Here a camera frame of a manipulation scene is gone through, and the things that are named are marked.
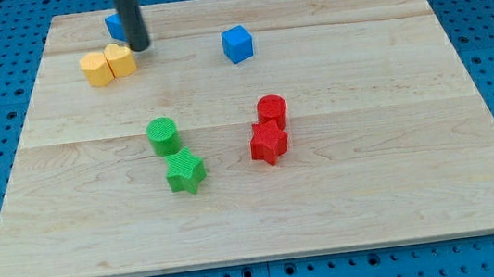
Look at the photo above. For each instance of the blue block behind rod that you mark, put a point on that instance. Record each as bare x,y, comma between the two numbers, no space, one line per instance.
114,27

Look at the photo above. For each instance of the blue cube block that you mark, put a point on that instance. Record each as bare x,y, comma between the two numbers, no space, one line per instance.
237,44

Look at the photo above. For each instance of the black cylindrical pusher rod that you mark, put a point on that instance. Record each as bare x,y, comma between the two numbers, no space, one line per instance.
133,24

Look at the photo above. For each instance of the green star block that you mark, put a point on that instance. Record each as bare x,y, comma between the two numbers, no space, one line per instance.
185,171

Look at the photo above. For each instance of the green cylinder block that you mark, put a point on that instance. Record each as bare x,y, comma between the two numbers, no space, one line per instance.
163,136

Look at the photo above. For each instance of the red star block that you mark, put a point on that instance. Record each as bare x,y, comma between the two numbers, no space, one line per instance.
268,142

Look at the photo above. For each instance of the wooden board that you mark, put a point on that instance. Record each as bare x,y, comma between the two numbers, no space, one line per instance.
389,142

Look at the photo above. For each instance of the yellow heart block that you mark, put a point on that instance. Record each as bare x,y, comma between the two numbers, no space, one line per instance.
121,60

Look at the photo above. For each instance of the red cylinder block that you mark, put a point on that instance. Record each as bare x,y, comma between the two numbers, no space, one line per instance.
272,107

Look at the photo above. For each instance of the yellow hexagon block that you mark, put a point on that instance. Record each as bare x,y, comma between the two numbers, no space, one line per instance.
96,69

